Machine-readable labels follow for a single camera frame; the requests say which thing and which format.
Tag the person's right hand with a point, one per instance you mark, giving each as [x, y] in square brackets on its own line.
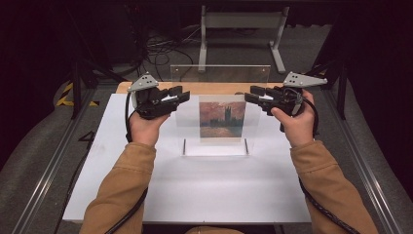
[298, 126]

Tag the aluminium floor rail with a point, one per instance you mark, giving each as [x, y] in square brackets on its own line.
[363, 169]
[48, 169]

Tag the white board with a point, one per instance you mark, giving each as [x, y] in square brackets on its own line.
[211, 188]

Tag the person's lap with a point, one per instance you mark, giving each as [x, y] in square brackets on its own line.
[211, 230]

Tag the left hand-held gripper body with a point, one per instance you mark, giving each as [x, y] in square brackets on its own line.
[146, 97]

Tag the black tripod stand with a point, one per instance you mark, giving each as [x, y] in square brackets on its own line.
[76, 84]
[341, 94]

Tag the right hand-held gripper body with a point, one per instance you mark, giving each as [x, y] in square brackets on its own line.
[292, 94]

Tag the painting picture card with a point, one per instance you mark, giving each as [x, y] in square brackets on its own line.
[222, 115]

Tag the person's left hand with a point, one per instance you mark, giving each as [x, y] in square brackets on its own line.
[146, 128]

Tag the yellow black floor tape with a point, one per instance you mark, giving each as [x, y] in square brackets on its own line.
[319, 72]
[66, 94]

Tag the clear acrylic photo frame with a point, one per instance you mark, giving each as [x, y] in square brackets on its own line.
[220, 73]

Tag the white metal stand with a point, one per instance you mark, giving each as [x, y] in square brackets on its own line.
[242, 21]

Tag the metal frame pin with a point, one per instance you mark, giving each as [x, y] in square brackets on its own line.
[184, 147]
[246, 146]

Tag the wooden table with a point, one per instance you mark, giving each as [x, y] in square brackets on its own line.
[214, 87]

